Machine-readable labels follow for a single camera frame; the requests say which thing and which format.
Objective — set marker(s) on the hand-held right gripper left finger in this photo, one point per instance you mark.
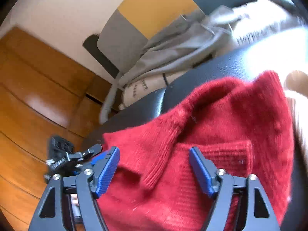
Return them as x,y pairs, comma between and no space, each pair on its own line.
105,173

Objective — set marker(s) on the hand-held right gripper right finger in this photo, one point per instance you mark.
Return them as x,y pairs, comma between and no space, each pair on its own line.
201,173

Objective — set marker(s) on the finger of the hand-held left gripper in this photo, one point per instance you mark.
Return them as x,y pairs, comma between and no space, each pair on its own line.
98,158

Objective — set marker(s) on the red fine knit sweater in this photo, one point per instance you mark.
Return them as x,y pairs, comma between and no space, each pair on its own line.
228,115

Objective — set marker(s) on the wooden wardrobe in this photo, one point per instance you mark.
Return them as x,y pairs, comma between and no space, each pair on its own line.
36,89

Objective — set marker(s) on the cream ribbed sweater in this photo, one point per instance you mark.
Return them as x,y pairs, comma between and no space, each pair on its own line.
298,115

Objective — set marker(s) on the grey hoodie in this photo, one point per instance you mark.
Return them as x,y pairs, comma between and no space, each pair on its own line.
173,45

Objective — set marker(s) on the grey yellow blue sofa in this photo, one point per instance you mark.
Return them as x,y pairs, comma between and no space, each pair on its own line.
149,7

